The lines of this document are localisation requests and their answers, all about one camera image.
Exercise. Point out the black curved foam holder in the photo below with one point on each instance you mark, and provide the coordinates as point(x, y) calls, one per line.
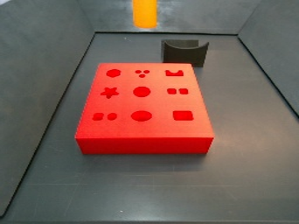
point(185, 51)

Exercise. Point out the red shape sorter block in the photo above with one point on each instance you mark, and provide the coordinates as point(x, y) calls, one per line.
point(145, 110)

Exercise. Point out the orange oval peg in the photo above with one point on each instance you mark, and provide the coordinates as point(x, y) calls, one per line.
point(145, 13)

